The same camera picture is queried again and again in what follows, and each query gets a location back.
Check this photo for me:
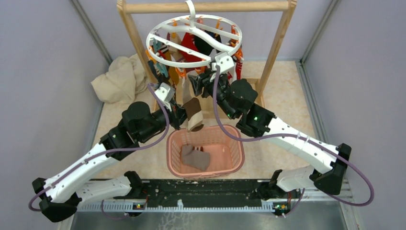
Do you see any purple cable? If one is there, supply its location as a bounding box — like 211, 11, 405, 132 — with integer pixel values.
28, 82, 171, 220
212, 65, 375, 219

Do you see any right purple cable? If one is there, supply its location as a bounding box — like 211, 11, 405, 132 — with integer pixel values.
212, 65, 375, 219

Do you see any pink plastic laundry basket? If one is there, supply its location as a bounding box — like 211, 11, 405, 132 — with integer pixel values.
167, 126, 245, 179

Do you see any beige crumpled cloth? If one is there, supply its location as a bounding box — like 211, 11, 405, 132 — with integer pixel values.
91, 54, 147, 104

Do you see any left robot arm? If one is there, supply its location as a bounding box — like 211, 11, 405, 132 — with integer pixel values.
29, 101, 187, 222

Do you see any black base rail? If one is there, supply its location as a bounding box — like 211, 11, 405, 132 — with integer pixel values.
66, 178, 353, 213

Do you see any red patterned sock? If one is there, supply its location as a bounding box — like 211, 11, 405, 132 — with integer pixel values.
233, 48, 244, 80

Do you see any wooden hanger rack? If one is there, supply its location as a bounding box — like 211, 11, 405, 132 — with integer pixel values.
117, 0, 297, 105

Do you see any beige brown sock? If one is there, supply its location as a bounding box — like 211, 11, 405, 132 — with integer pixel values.
182, 77, 204, 132

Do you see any mustard yellow sock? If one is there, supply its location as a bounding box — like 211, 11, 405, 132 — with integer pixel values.
167, 66, 180, 86

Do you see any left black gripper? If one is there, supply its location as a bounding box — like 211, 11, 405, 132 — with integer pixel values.
138, 98, 194, 141

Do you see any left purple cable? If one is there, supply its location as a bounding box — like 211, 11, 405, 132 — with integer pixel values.
28, 82, 171, 220

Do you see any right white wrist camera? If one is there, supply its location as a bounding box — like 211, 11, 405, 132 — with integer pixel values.
210, 52, 235, 74

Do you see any white round clip hanger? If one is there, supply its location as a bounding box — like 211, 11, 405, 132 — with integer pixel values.
146, 0, 242, 69

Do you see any grey sock with striped cuff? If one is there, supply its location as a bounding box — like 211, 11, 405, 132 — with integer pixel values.
180, 145, 211, 171

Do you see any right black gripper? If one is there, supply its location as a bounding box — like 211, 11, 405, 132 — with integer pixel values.
188, 68, 237, 120

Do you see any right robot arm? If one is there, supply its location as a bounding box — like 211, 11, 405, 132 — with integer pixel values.
188, 71, 352, 197

